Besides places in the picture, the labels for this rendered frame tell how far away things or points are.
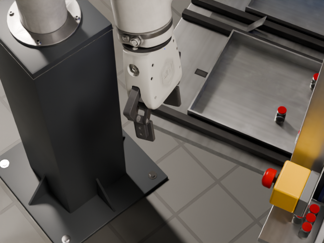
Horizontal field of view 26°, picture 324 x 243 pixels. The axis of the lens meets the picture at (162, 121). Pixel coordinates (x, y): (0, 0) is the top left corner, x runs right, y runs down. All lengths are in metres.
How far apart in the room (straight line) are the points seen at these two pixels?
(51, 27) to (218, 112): 0.47
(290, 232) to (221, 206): 0.99
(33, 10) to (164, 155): 1.02
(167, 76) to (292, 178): 0.44
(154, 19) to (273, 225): 0.67
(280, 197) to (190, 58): 0.48
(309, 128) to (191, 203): 1.21
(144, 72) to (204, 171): 1.55
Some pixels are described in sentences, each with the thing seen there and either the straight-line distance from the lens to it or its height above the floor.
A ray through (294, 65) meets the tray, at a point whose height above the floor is 0.88.
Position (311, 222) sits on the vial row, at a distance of 1.49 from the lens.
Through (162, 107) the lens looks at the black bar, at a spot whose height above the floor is 0.90.
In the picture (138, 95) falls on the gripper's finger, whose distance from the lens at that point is 1.04.
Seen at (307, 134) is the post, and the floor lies 1.11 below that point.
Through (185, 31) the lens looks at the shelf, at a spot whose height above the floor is 0.88.
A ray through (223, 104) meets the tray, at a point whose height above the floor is 0.88.
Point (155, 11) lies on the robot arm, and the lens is 0.98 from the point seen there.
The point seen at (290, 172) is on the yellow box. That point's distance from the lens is 1.41.
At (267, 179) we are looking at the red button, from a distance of 1.42.
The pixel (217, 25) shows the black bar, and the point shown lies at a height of 0.90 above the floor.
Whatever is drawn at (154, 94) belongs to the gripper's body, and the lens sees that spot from 1.04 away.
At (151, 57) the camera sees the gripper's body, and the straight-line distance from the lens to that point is 1.02.
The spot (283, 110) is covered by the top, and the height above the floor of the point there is 0.93.
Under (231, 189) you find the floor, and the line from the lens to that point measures 2.53.
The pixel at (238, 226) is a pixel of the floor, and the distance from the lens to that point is 2.47.
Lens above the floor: 2.27
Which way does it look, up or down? 59 degrees down
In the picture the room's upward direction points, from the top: straight up
